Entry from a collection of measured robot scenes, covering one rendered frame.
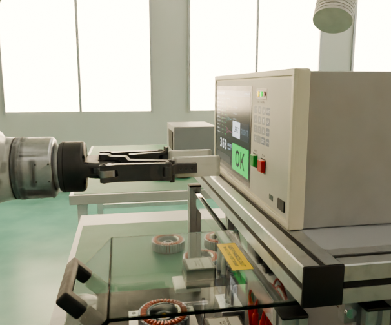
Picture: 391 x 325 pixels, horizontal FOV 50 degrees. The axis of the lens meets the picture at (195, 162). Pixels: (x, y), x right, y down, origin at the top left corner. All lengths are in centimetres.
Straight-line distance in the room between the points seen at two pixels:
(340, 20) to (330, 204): 141
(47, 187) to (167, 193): 166
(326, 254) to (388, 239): 10
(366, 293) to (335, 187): 14
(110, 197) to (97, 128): 316
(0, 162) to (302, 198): 40
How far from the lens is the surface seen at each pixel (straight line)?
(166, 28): 540
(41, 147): 62
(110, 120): 534
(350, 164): 58
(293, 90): 53
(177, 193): 226
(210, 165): 62
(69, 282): 56
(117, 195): 224
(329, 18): 192
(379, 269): 50
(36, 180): 62
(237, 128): 77
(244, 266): 57
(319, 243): 53
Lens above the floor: 130
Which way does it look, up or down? 10 degrees down
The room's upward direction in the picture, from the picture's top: straight up
